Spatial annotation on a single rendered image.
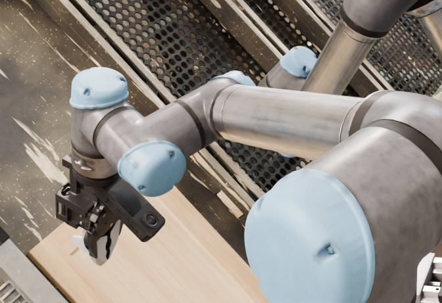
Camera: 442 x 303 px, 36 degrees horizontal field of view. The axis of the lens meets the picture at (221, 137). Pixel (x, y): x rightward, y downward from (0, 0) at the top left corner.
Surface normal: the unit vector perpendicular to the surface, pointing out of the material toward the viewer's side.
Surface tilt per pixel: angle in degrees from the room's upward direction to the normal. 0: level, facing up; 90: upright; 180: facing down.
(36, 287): 56
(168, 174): 116
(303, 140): 85
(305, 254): 84
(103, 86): 28
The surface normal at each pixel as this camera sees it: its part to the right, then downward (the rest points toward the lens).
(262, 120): -0.85, 0.05
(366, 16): -0.36, 0.47
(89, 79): 0.14, -0.77
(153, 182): 0.63, 0.55
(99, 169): 0.21, 0.64
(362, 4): -0.61, 0.18
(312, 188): -0.21, -0.79
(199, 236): 0.50, -0.46
